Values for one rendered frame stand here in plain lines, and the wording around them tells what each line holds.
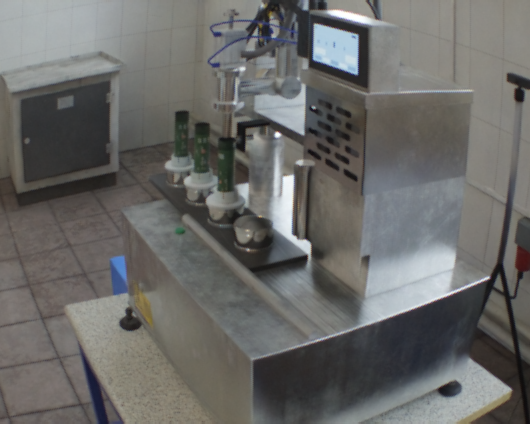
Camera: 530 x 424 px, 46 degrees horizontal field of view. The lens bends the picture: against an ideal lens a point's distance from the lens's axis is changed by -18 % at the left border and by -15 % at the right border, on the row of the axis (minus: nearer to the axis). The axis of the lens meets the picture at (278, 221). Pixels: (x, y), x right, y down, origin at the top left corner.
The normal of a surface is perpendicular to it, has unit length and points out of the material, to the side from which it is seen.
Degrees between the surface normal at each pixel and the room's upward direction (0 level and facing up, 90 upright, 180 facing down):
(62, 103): 90
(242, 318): 0
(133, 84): 90
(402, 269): 90
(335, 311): 0
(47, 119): 90
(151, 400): 0
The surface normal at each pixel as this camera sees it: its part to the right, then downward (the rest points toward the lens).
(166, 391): 0.03, -0.91
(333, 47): -0.87, 0.18
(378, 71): 0.50, 0.37
